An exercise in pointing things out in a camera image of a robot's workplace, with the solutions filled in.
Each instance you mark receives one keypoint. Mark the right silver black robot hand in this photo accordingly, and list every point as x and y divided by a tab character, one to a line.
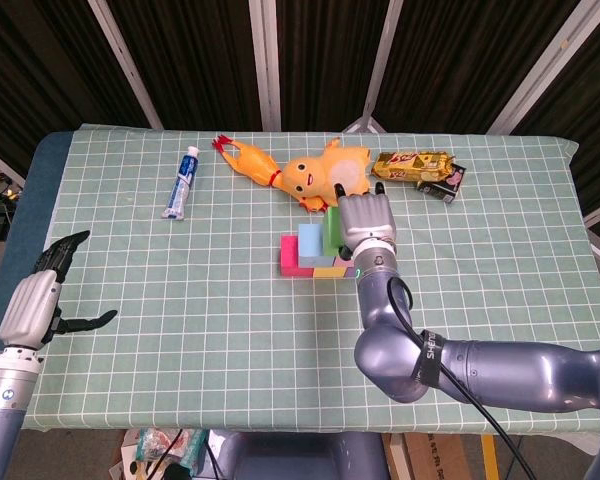
367	220

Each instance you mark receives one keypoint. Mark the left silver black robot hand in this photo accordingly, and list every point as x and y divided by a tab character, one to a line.
32	305

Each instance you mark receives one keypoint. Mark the green foam cube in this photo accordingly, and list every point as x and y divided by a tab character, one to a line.
332	230

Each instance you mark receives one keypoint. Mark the light pink foam cube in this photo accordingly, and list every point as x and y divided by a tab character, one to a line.
342	261

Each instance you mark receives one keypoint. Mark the light blue foam cube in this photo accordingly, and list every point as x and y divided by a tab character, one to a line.
310	242

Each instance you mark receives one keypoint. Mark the magenta foam cube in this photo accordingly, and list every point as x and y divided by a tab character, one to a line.
289	260

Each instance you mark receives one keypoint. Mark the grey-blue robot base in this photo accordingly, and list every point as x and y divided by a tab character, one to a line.
300	457

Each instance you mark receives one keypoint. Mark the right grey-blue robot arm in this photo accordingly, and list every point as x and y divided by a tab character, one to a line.
455	360

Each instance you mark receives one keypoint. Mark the yellow foam cube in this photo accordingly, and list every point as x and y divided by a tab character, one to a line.
330	272

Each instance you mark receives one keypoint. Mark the gold snack packet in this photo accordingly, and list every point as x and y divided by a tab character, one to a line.
410	166

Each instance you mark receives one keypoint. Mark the yellow plush duck toy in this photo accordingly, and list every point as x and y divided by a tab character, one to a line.
315	175

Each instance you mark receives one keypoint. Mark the black drink carton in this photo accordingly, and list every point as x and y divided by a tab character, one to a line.
442	189

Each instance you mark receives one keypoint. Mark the dark blue table pad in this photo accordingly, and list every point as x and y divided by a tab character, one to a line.
27	200

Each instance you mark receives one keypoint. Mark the orange rubber chicken toy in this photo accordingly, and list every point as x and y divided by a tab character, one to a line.
250	162

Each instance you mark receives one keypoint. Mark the blue white toothpaste tube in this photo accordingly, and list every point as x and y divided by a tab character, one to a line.
181	185

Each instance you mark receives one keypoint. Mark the clear plastic snack bag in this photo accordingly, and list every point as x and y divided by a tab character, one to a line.
155	450

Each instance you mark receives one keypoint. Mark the green checked tablecloth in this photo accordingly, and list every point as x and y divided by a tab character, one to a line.
230	360

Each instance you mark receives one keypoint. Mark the dark pleated curtain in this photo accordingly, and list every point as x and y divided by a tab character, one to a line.
200	55

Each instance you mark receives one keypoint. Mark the brown cardboard box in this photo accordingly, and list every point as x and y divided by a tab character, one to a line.
430	457

